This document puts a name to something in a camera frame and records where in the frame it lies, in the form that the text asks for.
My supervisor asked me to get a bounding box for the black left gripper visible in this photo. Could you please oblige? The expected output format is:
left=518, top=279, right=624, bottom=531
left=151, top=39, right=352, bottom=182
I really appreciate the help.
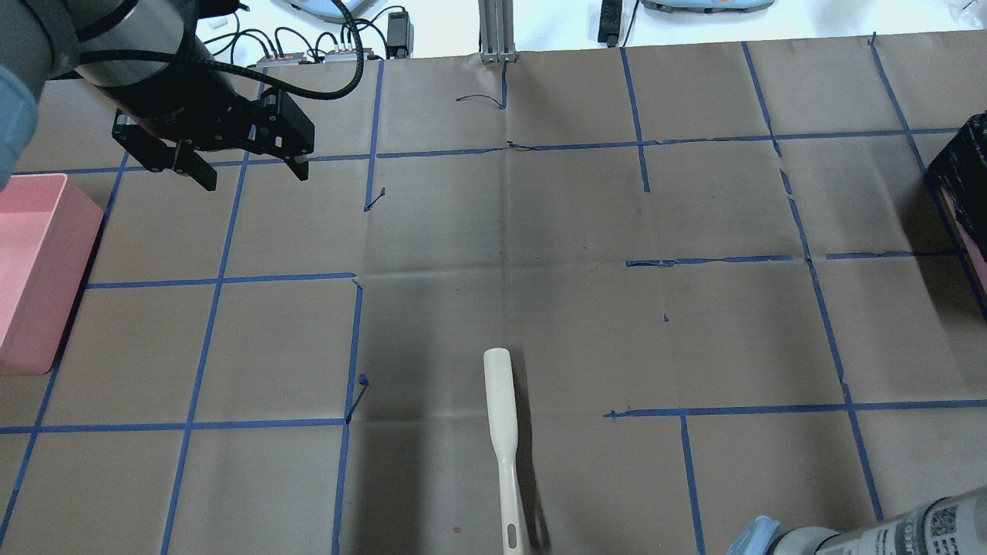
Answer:
left=110, top=63, right=316, bottom=192

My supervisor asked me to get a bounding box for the beige hand brush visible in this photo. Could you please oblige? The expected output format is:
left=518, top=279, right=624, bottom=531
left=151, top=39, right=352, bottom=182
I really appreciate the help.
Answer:
left=483, top=348, right=527, bottom=554

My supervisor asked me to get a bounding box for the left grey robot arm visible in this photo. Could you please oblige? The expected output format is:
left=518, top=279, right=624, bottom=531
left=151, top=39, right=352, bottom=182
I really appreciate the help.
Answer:
left=1, top=1, right=315, bottom=190

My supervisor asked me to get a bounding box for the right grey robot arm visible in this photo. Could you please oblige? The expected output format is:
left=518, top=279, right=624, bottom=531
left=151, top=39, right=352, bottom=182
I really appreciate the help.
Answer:
left=726, top=487, right=986, bottom=554

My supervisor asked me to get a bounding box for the pink plastic bin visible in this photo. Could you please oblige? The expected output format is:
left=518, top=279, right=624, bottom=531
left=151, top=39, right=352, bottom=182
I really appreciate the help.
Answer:
left=1, top=173, right=103, bottom=376

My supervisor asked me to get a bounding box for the black bag lined bin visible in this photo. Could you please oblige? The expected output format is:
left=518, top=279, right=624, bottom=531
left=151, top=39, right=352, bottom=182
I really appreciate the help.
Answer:
left=926, top=112, right=986, bottom=292

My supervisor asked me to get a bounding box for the black power adapter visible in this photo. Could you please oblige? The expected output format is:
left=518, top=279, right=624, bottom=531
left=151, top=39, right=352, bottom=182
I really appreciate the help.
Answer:
left=386, top=11, right=413, bottom=59

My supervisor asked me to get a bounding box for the aluminium frame post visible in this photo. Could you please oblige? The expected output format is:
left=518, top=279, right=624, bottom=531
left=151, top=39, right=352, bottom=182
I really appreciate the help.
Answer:
left=478, top=0, right=517, bottom=66

